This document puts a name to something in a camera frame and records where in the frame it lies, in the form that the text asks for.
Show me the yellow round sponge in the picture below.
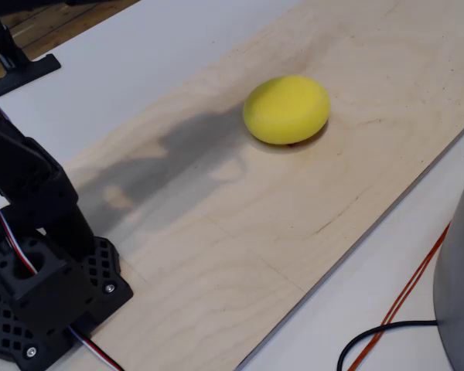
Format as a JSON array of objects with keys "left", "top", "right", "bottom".
[{"left": 242, "top": 74, "right": 331, "bottom": 146}]

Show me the grey round lamp shade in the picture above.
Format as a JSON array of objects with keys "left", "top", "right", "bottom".
[{"left": 432, "top": 148, "right": 464, "bottom": 371}]

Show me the thin black cable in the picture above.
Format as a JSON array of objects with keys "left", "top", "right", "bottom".
[{"left": 336, "top": 319, "right": 438, "bottom": 371}]

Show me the thin orange wire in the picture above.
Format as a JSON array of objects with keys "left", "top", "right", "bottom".
[
  {"left": 347, "top": 222, "right": 452, "bottom": 371},
  {"left": 355, "top": 247, "right": 442, "bottom": 371}
]

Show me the white red black servo cable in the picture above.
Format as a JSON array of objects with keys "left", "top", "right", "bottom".
[{"left": 67, "top": 325, "right": 125, "bottom": 371}]

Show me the black lattice robot base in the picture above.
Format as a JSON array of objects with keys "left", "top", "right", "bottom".
[{"left": 0, "top": 222, "right": 135, "bottom": 371}]

